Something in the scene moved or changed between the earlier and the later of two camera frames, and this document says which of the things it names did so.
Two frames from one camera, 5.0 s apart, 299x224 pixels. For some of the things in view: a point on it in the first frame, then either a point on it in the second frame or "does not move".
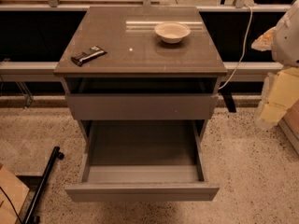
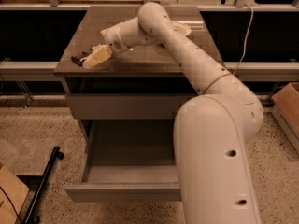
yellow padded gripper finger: (263, 43) to (113, 36)
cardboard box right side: (290, 124) does not move
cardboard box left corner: (13, 194) does not move
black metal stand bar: (30, 217) does not move
